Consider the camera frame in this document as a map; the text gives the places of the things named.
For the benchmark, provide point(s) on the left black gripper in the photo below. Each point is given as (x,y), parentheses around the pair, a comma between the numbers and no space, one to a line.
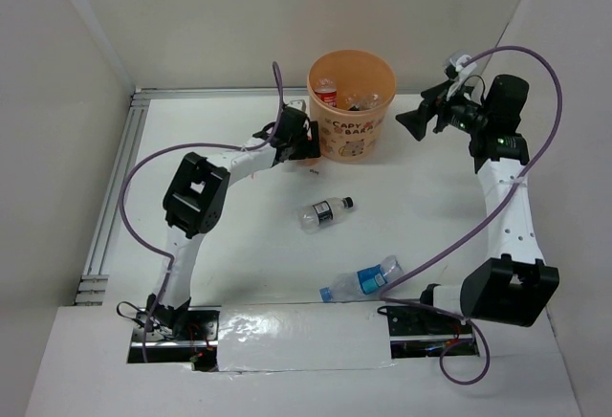
(310,147)

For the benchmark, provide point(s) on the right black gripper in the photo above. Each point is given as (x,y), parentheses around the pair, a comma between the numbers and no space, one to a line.
(416,120)

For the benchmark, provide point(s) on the red label cola bottle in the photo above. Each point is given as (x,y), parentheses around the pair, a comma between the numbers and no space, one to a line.
(326,90)

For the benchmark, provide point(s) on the blue label bottle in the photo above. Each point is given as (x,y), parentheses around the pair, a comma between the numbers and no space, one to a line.
(364,284)

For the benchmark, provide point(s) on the clear crushed bottle no label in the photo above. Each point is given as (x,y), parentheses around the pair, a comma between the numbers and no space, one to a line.
(361,102)

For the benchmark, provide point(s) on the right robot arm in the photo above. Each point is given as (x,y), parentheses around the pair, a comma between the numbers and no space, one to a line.
(514,284)

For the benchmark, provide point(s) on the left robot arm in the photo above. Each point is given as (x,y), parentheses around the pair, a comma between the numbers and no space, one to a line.
(194,202)

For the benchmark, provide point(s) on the orange plastic capybara bin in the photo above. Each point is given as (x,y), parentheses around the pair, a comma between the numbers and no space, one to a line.
(347,136)

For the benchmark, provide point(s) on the black label bottle lying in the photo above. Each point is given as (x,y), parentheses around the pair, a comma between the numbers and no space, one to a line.
(325,213)

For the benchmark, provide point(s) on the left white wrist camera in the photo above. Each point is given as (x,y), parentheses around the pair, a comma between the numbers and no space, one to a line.
(298,104)

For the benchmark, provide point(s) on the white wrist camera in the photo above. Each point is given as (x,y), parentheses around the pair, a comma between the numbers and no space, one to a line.
(459,67)
(298,104)

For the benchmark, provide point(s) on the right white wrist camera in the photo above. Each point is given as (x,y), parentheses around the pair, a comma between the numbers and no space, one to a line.
(459,67)

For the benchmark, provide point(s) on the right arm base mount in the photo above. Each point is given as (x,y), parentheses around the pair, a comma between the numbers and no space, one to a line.
(416,333)

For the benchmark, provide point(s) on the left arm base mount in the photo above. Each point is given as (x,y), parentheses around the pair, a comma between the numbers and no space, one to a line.
(195,344)

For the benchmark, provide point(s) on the aluminium frame rail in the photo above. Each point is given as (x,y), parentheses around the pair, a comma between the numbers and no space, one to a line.
(289,288)

